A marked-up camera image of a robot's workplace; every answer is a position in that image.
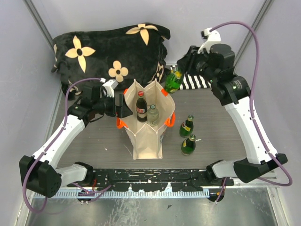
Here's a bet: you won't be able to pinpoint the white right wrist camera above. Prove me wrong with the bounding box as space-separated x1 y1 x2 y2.
197 27 221 54

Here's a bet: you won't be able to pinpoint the black white striped cloth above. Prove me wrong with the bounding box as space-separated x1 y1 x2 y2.
178 74 211 90

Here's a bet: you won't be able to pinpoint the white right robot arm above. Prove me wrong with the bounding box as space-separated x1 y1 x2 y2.
177 44 288 186

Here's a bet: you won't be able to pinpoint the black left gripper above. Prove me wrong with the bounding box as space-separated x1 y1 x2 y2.
94 92 133 118

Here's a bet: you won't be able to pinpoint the white slotted cable duct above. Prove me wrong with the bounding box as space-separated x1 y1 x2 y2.
57 189 210 200

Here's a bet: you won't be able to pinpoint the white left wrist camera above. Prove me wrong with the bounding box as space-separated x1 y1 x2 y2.
100 78 119 98

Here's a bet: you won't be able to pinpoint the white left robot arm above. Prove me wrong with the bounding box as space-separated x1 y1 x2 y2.
19 80 133 198

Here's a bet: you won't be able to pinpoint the green bottle front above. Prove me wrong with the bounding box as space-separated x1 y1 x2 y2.
181 134 196 156

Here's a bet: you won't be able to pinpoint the black blanket beige flowers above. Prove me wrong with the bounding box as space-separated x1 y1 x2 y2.
52 23 171 100

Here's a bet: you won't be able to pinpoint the aluminium frame rail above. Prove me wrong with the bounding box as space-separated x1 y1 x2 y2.
22 168 280 191

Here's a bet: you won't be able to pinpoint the beige canvas bag orange handles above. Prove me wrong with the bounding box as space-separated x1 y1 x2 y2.
116 81 175 160

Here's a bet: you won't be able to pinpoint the cola bottle red cap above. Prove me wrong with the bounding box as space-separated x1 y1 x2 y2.
136 91 147 122

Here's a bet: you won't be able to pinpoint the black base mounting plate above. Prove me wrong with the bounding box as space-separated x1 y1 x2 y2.
82 168 223 192

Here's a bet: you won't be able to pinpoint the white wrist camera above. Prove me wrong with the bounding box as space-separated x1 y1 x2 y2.
100 78 119 98
197 27 221 54

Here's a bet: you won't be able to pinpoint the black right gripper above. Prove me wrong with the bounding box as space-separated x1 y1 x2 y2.
176 45 217 84

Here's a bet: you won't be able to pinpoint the clear glass bottle green cap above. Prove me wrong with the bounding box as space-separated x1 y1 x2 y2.
147 105 159 127

